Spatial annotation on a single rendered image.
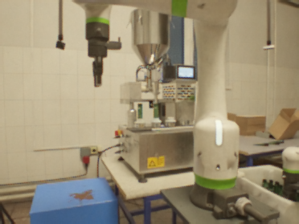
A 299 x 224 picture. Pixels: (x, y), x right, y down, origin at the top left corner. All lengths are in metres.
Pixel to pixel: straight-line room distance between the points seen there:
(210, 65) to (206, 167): 0.35
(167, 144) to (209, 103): 0.60
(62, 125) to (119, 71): 0.98
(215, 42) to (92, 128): 2.26
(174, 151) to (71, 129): 1.72
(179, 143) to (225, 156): 0.75
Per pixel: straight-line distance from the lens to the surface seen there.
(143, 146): 1.25
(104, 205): 1.45
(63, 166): 2.91
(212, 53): 0.79
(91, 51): 0.85
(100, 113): 2.83
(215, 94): 0.78
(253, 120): 2.95
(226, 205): 0.62
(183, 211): 0.65
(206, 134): 0.61
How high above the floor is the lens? 1.23
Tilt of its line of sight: 4 degrees down
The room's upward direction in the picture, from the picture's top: straight up
